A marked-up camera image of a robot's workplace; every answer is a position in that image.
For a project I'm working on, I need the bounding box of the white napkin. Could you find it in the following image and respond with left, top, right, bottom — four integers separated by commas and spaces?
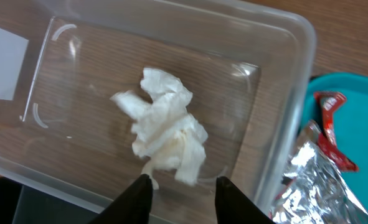
110, 67, 208, 186

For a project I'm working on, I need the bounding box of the foil wrapper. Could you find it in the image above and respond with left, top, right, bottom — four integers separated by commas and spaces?
270, 120, 368, 224

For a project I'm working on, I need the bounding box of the black plastic tray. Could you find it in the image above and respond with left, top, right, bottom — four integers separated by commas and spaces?
0, 177, 97, 224

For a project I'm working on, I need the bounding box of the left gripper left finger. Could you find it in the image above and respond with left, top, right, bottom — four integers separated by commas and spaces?
89, 174, 153, 224

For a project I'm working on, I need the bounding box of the small red sauce packet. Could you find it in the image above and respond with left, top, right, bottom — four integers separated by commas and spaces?
313, 91, 359, 172

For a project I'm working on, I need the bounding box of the clear plastic bin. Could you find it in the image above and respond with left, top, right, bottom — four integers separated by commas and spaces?
0, 0, 316, 223

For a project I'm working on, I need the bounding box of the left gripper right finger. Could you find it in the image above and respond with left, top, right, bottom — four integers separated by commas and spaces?
215, 176, 275, 224

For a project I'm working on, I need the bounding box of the teal serving tray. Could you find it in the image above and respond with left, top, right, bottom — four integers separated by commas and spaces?
300, 72, 368, 211

